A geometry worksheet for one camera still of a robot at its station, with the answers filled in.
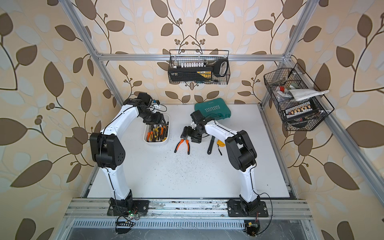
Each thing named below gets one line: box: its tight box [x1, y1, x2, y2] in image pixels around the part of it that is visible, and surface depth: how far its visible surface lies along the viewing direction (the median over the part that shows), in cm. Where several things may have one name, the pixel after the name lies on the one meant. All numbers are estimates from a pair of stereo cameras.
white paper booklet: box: [286, 89, 330, 102], surface depth 63 cm
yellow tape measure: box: [216, 139, 226, 147], surface depth 98 cm
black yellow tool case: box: [168, 66, 214, 82], surface depth 86 cm
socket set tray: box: [284, 100, 314, 119], surface depth 69 cm
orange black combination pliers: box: [174, 138, 190, 155], surface depth 98 cm
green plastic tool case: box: [194, 98, 232, 120], surface depth 115 cm
